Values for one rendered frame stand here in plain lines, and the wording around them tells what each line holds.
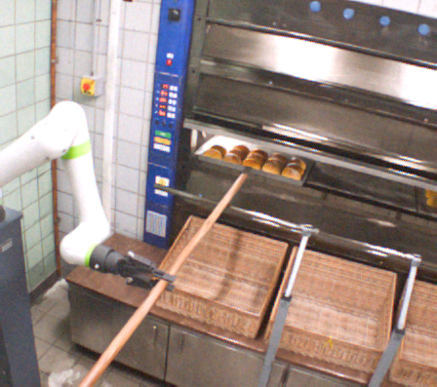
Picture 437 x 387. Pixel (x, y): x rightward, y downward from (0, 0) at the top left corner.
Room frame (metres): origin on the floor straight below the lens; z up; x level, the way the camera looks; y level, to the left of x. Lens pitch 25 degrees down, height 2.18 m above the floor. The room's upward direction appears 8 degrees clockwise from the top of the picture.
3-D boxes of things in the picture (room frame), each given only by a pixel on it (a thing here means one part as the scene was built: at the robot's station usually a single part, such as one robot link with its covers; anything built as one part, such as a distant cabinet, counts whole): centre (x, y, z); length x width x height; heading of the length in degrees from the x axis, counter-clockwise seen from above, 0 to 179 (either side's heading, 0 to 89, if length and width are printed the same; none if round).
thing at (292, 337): (1.75, -0.64, 0.72); 0.56 x 0.49 x 0.28; 75
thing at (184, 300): (1.91, -0.08, 0.72); 0.56 x 0.49 x 0.28; 74
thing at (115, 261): (1.25, 0.28, 1.20); 0.09 x 0.07 x 0.08; 74
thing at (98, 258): (1.27, 0.35, 1.20); 0.12 x 0.06 x 0.09; 164
